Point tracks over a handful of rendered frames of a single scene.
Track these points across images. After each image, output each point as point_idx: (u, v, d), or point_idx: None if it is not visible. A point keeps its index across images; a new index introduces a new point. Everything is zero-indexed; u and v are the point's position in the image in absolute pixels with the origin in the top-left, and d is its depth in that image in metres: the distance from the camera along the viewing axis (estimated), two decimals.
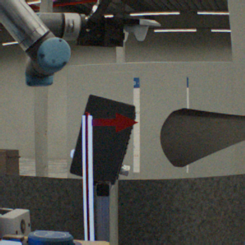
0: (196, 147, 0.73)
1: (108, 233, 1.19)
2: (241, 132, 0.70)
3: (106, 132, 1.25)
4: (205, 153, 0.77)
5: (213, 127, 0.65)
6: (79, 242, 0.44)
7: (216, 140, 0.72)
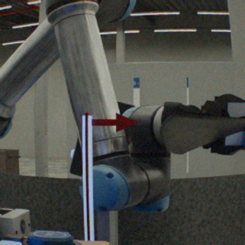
0: (196, 138, 0.74)
1: (108, 233, 1.19)
2: (241, 126, 0.70)
3: None
4: (205, 142, 0.77)
5: (213, 125, 0.65)
6: (79, 242, 0.44)
7: (215, 132, 0.72)
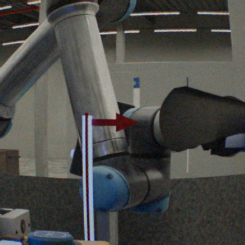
0: (194, 131, 0.74)
1: (108, 233, 1.19)
2: (240, 122, 0.70)
3: None
4: (203, 140, 0.77)
5: (213, 112, 0.65)
6: (79, 242, 0.44)
7: (214, 127, 0.72)
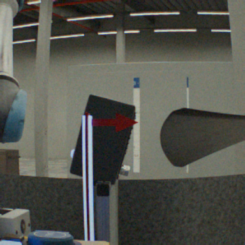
0: None
1: (108, 233, 1.19)
2: None
3: (106, 132, 1.25)
4: None
5: None
6: (79, 242, 0.44)
7: None
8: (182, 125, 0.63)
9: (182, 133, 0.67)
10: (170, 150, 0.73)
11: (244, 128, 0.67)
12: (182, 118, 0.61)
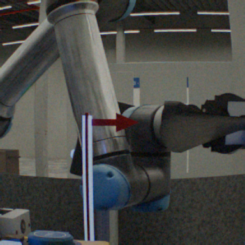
0: None
1: (108, 233, 1.19)
2: None
3: None
4: None
5: None
6: (79, 242, 0.44)
7: None
8: (182, 122, 0.63)
9: (182, 127, 0.67)
10: (170, 140, 0.73)
11: (244, 123, 0.67)
12: (182, 118, 0.61)
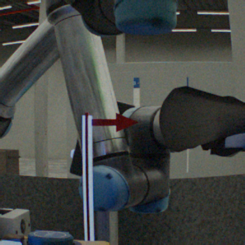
0: None
1: (108, 233, 1.19)
2: None
3: None
4: None
5: None
6: (79, 242, 0.44)
7: None
8: (182, 105, 0.64)
9: (182, 115, 0.67)
10: (168, 131, 0.73)
11: (243, 118, 0.67)
12: (183, 97, 0.61)
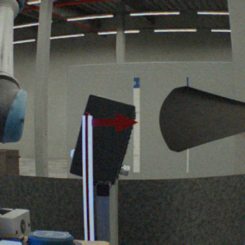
0: None
1: (108, 233, 1.19)
2: None
3: (106, 132, 1.25)
4: None
5: None
6: (79, 242, 0.44)
7: None
8: (182, 105, 0.64)
9: (182, 115, 0.67)
10: (168, 131, 0.73)
11: (243, 118, 0.67)
12: (183, 97, 0.61)
